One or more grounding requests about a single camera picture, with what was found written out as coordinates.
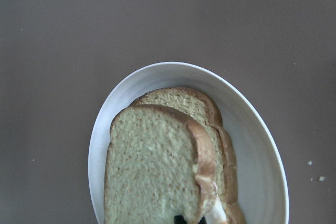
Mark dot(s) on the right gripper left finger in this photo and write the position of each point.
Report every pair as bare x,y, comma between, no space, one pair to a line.
179,220

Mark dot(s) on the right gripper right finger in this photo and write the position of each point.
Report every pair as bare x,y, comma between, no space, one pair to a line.
202,220

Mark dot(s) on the bread slice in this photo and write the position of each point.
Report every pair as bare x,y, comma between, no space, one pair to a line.
160,164
204,110

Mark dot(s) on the white oval plate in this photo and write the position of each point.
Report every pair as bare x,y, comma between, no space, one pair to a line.
262,186

